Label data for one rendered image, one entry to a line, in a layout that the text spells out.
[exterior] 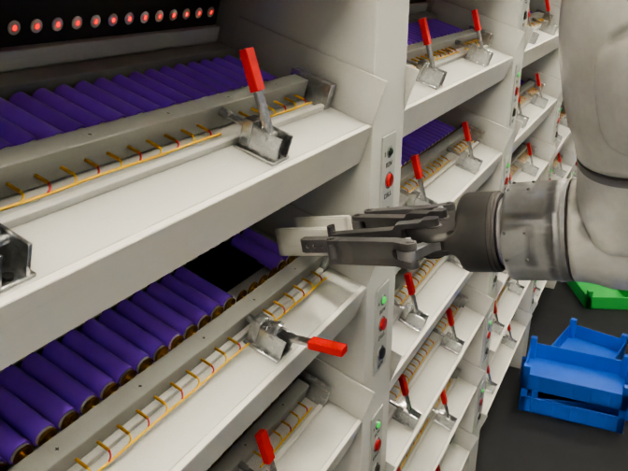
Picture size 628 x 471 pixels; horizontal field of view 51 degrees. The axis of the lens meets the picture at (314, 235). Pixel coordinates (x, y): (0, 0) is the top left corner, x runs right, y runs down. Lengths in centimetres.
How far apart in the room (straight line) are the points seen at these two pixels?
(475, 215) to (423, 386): 71
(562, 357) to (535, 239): 177
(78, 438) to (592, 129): 42
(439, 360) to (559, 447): 84
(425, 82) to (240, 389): 53
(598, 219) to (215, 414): 34
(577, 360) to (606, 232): 179
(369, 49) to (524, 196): 23
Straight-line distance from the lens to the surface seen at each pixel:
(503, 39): 137
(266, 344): 62
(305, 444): 82
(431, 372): 130
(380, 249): 60
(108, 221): 42
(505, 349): 216
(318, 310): 70
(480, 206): 60
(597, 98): 48
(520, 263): 58
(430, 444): 144
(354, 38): 70
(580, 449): 212
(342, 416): 87
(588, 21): 47
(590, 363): 233
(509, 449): 206
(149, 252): 43
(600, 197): 54
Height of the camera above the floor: 127
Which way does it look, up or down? 22 degrees down
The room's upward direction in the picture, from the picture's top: straight up
